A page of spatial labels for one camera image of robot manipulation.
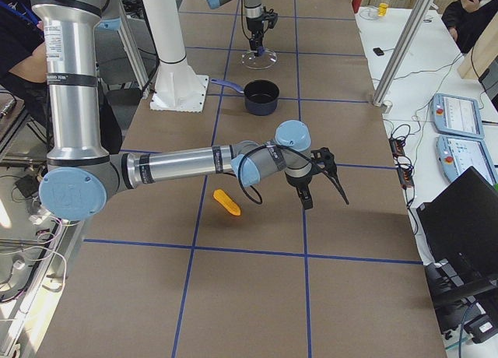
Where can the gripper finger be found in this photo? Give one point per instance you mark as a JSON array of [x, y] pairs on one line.
[[307, 200], [253, 44], [300, 194], [259, 47]]

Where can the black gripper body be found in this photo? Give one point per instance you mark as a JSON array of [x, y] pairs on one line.
[[298, 182], [254, 26]]

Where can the glass lid with blue knob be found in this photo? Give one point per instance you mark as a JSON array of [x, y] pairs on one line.
[[260, 59]]

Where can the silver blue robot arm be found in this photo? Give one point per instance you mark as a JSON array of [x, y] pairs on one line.
[[82, 176], [254, 13]]

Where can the yellow plastic corn cob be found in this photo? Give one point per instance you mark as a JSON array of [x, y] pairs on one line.
[[226, 202]]

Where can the dark blue saucepan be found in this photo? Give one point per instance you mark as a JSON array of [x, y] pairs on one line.
[[260, 96]]

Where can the orange black usb hub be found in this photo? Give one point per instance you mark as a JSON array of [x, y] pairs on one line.
[[397, 147]]

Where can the small black phone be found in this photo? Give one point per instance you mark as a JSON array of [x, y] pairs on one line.
[[378, 51]]

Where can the yellow cup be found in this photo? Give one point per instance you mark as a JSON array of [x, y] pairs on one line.
[[382, 9]]

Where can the black laptop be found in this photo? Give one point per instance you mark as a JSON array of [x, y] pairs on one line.
[[462, 219]]

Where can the lower teach pendant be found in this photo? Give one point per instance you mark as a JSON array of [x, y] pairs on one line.
[[456, 154]]

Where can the teach pendant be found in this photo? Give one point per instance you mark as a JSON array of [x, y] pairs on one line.
[[456, 154], [453, 115]]

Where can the upper teach pendant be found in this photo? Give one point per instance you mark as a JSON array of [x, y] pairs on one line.
[[453, 115]]

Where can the black monitor stand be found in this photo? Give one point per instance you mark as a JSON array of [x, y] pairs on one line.
[[461, 290]]

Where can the seated person in black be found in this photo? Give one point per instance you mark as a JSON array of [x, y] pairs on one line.
[[465, 21]]

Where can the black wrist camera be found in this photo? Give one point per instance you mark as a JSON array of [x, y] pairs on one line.
[[324, 159], [272, 18]]

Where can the white pedestal column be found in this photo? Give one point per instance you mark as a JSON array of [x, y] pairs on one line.
[[177, 87]]

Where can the aluminium frame post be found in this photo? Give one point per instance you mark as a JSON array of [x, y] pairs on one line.
[[416, 16]]

